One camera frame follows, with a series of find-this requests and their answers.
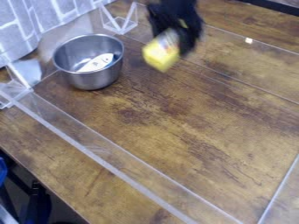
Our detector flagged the clear acrylic triangular bracket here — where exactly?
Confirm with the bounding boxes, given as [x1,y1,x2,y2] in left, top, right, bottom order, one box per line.
[99,2,137,35]

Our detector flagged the white fish toy in bowl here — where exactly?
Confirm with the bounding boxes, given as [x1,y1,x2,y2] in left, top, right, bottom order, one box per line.
[78,53,113,73]

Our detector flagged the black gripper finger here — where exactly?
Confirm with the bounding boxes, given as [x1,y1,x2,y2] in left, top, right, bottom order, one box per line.
[179,25,203,56]
[148,17,167,37]

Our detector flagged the stainless steel bowl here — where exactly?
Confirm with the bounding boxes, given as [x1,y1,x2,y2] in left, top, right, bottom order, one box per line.
[52,34,125,90]

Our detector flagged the yellow butter block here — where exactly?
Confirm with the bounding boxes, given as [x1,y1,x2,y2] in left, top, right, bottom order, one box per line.
[141,29,180,73]

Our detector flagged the grey brick pattern cloth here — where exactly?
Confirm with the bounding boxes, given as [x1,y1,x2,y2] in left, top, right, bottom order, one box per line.
[0,0,116,68]

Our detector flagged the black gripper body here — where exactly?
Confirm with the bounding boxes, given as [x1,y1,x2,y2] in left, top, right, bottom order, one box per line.
[145,0,205,33]

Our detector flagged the clear acrylic barrier front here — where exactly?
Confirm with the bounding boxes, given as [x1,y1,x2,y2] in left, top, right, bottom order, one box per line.
[0,87,243,224]

